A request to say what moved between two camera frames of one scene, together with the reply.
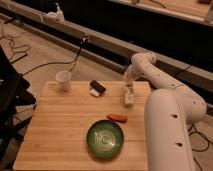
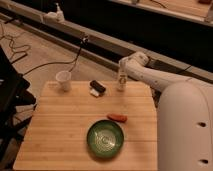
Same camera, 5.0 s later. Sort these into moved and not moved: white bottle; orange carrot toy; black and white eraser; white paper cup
Moved: white bottle
Not moved: black and white eraser; white paper cup; orange carrot toy
